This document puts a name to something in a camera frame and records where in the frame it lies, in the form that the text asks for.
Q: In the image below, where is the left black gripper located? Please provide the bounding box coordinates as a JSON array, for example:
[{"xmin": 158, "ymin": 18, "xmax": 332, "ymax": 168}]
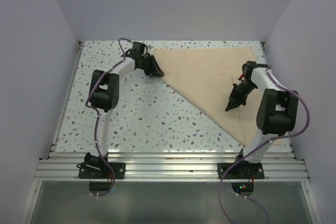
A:
[{"xmin": 140, "ymin": 55, "xmax": 164, "ymax": 77}]

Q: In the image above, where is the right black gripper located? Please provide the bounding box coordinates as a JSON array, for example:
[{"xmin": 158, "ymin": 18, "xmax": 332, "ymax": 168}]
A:
[{"xmin": 226, "ymin": 80, "xmax": 258, "ymax": 112}]

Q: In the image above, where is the beige surgical cloth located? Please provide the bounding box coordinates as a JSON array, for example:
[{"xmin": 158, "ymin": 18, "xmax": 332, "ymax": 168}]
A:
[{"xmin": 150, "ymin": 47, "xmax": 263, "ymax": 146}]

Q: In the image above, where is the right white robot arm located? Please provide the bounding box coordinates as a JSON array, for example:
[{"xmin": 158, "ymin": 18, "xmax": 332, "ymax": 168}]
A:
[{"xmin": 225, "ymin": 61, "xmax": 299, "ymax": 178}]

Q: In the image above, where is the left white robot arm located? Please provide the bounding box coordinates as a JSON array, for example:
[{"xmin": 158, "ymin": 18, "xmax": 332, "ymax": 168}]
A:
[{"xmin": 85, "ymin": 38, "xmax": 164, "ymax": 178}]

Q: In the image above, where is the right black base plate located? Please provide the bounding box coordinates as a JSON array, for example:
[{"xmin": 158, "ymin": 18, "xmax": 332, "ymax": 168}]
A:
[{"xmin": 217, "ymin": 161, "xmax": 265, "ymax": 179}]

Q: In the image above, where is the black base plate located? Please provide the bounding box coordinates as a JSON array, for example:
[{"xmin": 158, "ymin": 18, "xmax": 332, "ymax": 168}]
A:
[
  {"xmin": 217, "ymin": 161, "xmax": 265, "ymax": 179},
  {"xmin": 76, "ymin": 163, "xmax": 126, "ymax": 179}
]

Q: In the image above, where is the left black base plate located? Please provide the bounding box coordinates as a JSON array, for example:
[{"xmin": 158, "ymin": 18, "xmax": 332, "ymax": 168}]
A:
[{"xmin": 76, "ymin": 163, "xmax": 126, "ymax": 179}]

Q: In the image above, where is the aluminium mounting rail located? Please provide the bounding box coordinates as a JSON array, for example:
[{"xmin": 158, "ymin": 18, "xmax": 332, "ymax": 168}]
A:
[{"xmin": 34, "ymin": 152, "xmax": 310, "ymax": 182}]

